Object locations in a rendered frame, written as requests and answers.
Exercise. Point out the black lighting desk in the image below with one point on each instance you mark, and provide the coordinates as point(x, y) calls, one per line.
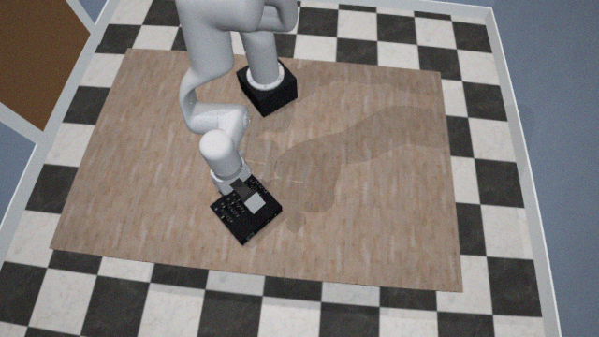
point(238, 219)

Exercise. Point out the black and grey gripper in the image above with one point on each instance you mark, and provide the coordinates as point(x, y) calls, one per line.
point(224, 186)

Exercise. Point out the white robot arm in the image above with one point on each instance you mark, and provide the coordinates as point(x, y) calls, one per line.
point(206, 26)

